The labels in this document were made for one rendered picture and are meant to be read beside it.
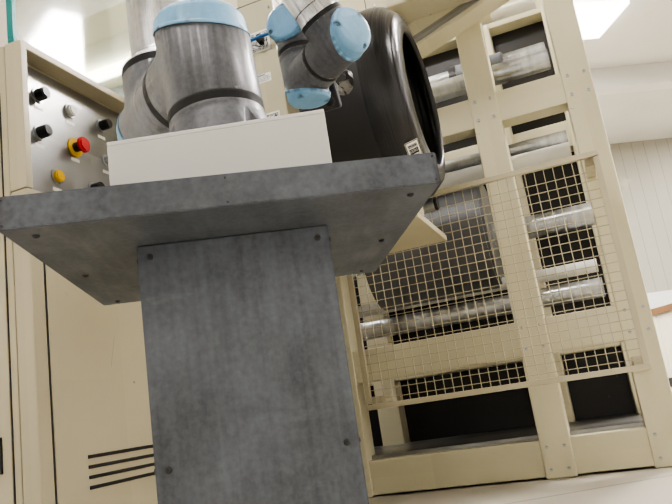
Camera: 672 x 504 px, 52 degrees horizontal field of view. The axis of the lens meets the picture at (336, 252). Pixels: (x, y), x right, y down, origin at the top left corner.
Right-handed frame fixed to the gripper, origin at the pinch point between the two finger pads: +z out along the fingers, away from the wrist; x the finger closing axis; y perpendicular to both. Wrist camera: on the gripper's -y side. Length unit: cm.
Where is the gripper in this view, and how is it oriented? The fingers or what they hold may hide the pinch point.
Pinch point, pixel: (346, 93)
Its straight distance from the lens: 179.0
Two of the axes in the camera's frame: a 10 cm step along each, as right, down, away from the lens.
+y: -1.5, -9.6, 2.2
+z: 3.6, 1.6, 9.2
